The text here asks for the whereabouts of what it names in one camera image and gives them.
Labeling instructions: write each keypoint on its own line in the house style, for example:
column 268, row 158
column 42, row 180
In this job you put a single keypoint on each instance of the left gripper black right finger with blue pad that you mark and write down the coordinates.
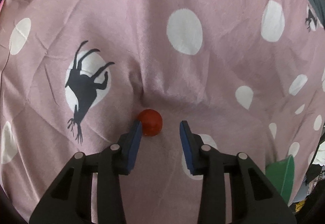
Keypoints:
column 253, row 197

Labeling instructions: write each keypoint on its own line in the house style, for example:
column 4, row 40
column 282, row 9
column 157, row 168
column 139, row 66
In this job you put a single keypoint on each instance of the clutter pile at right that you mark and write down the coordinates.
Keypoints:
column 314, row 174

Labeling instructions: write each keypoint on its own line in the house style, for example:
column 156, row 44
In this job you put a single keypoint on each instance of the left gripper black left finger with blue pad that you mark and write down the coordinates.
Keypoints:
column 68, row 198

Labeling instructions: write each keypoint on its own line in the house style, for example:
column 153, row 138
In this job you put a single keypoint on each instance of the pink polka dot blanket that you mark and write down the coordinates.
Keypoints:
column 247, row 75

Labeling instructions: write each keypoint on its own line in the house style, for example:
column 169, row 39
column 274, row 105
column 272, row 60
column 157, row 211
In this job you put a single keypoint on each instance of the green plastic bowl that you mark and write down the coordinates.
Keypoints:
column 281, row 174

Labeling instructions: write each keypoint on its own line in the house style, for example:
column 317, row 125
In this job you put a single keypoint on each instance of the red round fruit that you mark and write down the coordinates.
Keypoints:
column 152, row 122

